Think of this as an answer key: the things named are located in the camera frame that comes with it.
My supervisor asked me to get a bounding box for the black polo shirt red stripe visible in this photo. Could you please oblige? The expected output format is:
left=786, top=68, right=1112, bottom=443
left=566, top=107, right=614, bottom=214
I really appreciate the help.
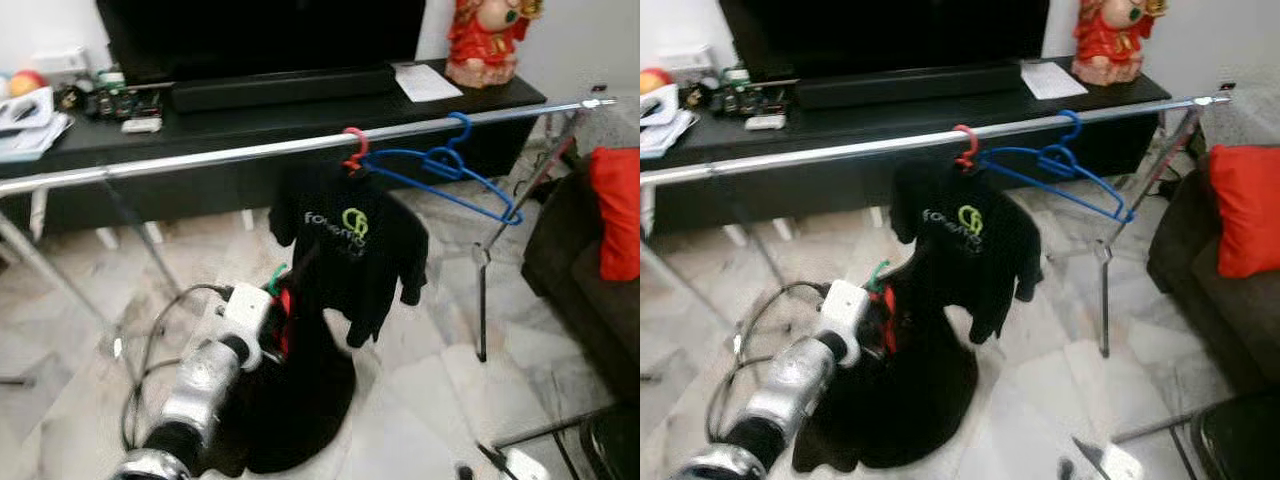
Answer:
left=790, top=250, right=981, bottom=473
left=203, top=240, right=359, bottom=477

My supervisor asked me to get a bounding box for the black folding chair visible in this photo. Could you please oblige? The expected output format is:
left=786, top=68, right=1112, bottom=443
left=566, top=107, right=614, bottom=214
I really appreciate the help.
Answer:
left=1110, top=392, right=1280, bottom=480
left=490, top=400, right=641, bottom=480

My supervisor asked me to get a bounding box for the red square pillow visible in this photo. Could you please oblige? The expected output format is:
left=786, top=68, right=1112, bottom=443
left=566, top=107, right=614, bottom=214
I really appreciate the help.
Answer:
left=1208, top=143, right=1280, bottom=280
left=587, top=146, right=641, bottom=284

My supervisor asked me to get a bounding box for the silver metal clothes rack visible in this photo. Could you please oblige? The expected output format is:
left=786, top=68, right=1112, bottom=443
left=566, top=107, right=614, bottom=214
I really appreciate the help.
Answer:
left=0, top=96, right=618, bottom=364
left=640, top=93, right=1233, bottom=359

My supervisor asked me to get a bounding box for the side table white lace cloth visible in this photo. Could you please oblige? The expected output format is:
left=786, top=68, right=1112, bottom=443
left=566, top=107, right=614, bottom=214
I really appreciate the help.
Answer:
left=1198, top=90, right=1280, bottom=151
left=575, top=95, right=641, bottom=153

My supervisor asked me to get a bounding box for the red gold Buddha statue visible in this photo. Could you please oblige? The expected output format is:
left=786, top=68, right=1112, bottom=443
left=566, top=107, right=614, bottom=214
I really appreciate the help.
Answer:
left=444, top=0, right=547, bottom=90
left=1072, top=0, right=1169, bottom=87

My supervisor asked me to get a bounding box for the black flat television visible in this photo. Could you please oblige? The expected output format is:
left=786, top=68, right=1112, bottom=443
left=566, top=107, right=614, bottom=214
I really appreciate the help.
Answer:
left=718, top=0, right=1051, bottom=83
left=95, top=0, right=429, bottom=87

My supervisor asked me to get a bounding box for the red plastic hanger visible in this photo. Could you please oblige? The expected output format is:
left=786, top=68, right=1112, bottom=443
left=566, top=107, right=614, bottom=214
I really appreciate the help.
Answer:
left=340, top=126, right=372, bottom=177
left=952, top=123, right=984, bottom=174

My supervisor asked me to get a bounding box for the dark grey fabric sofa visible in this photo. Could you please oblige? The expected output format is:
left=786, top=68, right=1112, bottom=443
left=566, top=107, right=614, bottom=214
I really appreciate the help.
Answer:
left=519, top=170, right=641, bottom=403
left=1146, top=165, right=1280, bottom=396

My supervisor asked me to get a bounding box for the black soundbar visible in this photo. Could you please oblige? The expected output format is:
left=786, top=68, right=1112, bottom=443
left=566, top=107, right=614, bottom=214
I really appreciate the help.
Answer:
left=169, top=64, right=399, bottom=114
left=795, top=60, right=1023, bottom=111

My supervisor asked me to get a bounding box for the black T-shirt green logo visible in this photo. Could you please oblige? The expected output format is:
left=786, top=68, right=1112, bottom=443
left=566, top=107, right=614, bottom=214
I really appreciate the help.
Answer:
left=267, top=165, right=432, bottom=350
left=888, top=160, right=1046, bottom=346

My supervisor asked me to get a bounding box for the black TV console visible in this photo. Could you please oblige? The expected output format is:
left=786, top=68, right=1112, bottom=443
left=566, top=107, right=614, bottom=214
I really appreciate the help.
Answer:
left=0, top=65, right=550, bottom=238
left=640, top=62, right=1173, bottom=236

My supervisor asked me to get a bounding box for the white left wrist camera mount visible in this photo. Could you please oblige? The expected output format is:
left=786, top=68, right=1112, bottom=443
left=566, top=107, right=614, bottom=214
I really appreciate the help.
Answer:
left=818, top=278, right=873, bottom=366
left=221, top=282, right=274, bottom=348

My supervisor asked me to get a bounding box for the blue plastic hanger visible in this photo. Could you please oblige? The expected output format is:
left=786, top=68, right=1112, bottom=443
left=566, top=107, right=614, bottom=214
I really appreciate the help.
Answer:
left=975, top=110, right=1137, bottom=224
left=360, top=112, right=525, bottom=227

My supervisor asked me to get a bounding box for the white paper sheet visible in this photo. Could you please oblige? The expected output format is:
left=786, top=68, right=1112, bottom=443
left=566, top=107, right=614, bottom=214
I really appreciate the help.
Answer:
left=1019, top=58, right=1089, bottom=101
left=392, top=61, right=465, bottom=104

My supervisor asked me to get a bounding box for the stack of white papers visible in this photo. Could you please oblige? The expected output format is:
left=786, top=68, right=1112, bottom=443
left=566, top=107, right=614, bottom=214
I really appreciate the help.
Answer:
left=0, top=110, right=74, bottom=164
left=640, top=108, right=701, bottom=161

